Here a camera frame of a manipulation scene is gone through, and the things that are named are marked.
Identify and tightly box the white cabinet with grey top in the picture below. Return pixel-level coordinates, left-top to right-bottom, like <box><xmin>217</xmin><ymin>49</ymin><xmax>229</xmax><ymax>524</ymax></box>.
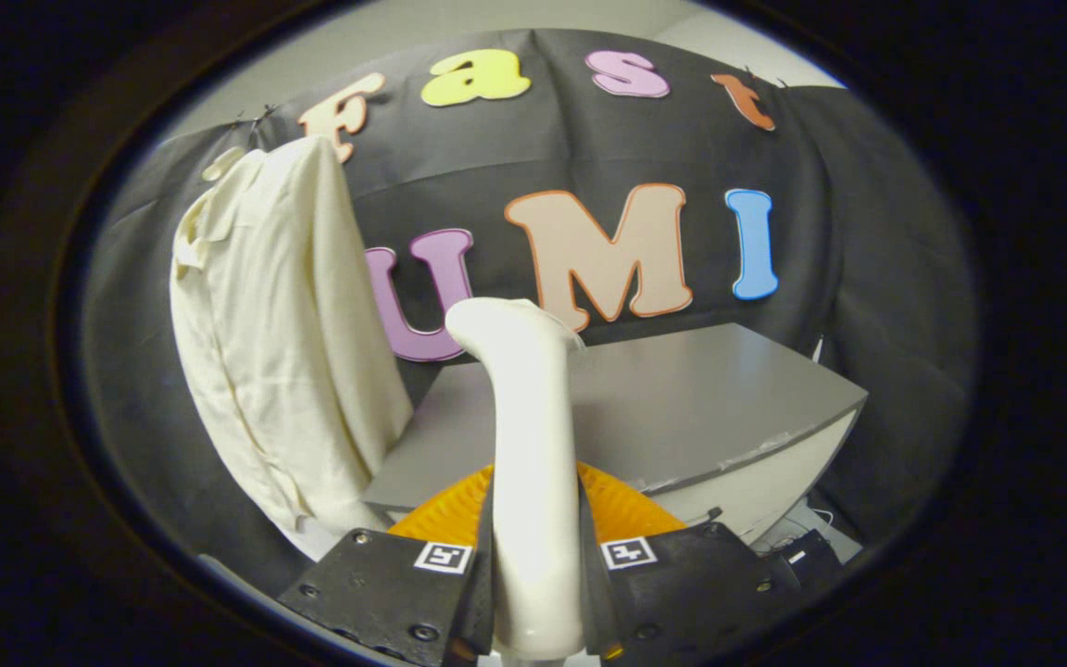
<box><xmin>362</xmin><ymin>322</ymin><xmax>870</xmax><ymax>549</ymax></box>

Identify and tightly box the white garment steamer head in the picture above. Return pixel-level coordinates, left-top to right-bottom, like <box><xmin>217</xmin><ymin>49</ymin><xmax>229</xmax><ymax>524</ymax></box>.
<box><xmin>444</xmin><ymin>296</ymin><xmax>588</xmax><ymax>661</ymax></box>

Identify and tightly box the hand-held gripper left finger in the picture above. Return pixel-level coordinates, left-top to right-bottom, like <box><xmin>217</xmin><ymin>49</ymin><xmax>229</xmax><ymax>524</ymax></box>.
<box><xmin>277</xmin><ymin>465</ymin><xmax>497</xmax><ymax>667</ymax></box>

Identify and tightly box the black box device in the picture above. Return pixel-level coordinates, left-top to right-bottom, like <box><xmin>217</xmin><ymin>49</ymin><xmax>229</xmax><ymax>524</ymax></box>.
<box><xmin>756</xmin><ymin>528</ymin><xmax>846</xmax><ymax>581</ymax></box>

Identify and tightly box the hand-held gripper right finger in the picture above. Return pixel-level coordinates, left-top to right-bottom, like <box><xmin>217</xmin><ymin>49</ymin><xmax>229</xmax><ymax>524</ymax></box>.
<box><xmin>576</xmin><ymin>461</ymin><xmax>805</xmax><ymax>666</ymax></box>

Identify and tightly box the cream button-up shirt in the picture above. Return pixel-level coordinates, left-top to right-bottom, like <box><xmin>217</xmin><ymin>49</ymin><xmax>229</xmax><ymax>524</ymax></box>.
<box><xmin>169</xmin><ymin>137</ymin><xmax>415</xmax><ymax>537</ymax></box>

